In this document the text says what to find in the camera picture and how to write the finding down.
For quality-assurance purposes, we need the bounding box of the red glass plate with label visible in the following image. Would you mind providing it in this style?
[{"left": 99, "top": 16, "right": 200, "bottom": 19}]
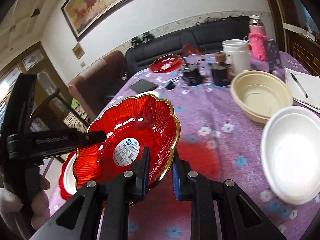
[{"left": 73, "top": 93, "right": 181, "bottom": 190}]

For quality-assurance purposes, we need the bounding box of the black leather sofa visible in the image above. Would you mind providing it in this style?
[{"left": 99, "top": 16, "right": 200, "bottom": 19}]
[{"left": 125, "top": 16, "right": 249, "bottom": 76}]

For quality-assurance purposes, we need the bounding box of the white plastic canister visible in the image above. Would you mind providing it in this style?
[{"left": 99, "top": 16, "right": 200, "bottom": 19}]
[{"left": 222, "top": 39, "right": 251, "bottom": 76}]

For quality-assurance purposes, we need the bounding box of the pink knitted thermos bottle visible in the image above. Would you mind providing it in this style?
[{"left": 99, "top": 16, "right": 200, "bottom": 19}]
[{"left": 248, "top": 15, "right": 267, "bottom": 61}]

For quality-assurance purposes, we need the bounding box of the red glass plate far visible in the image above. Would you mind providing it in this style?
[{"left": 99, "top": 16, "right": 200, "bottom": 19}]
[{"left": 149, "top": 54, "right": 180, "bottom": 73}]

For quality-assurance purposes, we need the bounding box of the white foam plate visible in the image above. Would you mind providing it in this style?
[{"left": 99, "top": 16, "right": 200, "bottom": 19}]
[{"left": 260, "top": 106, "right": 319, "bottom": 205}]

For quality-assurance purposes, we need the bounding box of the white notebook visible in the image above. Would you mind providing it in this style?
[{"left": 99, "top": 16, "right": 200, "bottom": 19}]
[{"left": 285, "top": 68, "right": 319, "bottom": 113}]

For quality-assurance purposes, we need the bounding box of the white gloved hand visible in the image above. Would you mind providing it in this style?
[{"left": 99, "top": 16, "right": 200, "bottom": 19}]
[{"left": 0, "top": 174, "right": 51, "bottom": 239}]

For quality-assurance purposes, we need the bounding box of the wooden chair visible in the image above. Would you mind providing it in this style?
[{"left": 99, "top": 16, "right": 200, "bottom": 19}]
[{"left": 30, "top": 88, "right": 89, "bottom": 129}]

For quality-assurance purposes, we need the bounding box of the brown armchair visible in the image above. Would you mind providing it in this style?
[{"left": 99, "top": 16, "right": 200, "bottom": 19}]
[{"left": 68, "top": 50, "right": 129, "bottom": 121}]

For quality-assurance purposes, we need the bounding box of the wooden cabinet with glass doors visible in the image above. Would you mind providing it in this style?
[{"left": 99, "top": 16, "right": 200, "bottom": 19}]
[{"left": 1, "top": 42, "right": 72, "bottom": 131}]

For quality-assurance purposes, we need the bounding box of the beige plastic bowl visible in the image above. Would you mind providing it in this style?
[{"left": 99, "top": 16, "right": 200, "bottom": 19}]
[{"left": 230, "top": 70, "right": 293, "bottom": 124}]

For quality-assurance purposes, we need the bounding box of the black smartphone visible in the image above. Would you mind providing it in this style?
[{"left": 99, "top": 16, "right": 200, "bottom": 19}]
[{"left": 130, "top": 79, "right": 158, "bottom": 94}]

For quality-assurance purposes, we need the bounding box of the black pen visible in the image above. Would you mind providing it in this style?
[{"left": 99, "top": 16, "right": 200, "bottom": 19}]
[{"left": 290, "top": 73, "right": 309, "bottom": 98}]

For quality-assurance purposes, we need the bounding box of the small black adapter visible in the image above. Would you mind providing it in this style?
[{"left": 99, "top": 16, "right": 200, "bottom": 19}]
[{"left": 165, "top": 81, "right": 176, "bottom": 90}]

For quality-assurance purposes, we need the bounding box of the black motor device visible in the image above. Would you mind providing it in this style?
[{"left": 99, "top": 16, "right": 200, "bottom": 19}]
[{"left": 181, "top": 63, "right": 202, "bottom": 87}]

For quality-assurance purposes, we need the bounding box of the black jar with cork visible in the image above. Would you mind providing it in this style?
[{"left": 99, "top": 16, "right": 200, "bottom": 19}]
[{"left": 210, "top": 51, "right": 231, "bottom": 87}]

